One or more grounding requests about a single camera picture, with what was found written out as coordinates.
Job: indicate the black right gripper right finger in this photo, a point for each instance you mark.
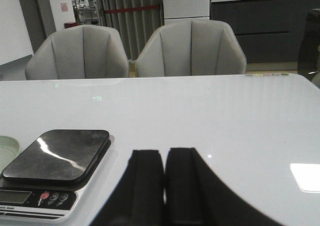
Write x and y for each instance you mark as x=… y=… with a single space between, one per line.
x=195 y=195

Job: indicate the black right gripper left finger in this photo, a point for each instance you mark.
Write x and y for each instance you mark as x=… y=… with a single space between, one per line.
x=138 y=198

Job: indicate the digital kitchen scale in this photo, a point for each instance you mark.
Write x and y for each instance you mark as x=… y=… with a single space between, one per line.
x=46 y=180

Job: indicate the green plate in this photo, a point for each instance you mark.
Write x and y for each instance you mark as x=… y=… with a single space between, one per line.
x=9 y=150

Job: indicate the right grey chair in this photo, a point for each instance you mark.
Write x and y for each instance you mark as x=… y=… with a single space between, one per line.
x=192 y=47

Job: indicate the grey chair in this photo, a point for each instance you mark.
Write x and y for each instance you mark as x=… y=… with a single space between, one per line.
x=81 y=52
x=192 y=47

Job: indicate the left grey chair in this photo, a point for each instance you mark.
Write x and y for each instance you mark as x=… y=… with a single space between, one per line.
x=81 y=52

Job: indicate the dark appliance at right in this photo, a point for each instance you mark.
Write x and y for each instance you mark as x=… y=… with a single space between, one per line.
x=309 y=53

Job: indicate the red bin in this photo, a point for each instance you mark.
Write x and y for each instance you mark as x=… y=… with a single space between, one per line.
x=70 y=24

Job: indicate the white drawer cabinet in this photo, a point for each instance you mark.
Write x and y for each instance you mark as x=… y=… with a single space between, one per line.
x=179 y=10

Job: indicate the red barrier tape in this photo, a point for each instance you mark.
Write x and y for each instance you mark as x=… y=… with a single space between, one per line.
x=131 y=9

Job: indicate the metal shelving cart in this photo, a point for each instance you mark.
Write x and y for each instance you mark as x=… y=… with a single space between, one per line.
x=85 y=12

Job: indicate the pink wall notice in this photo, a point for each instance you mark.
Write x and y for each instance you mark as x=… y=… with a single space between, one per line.
x=64 y=7

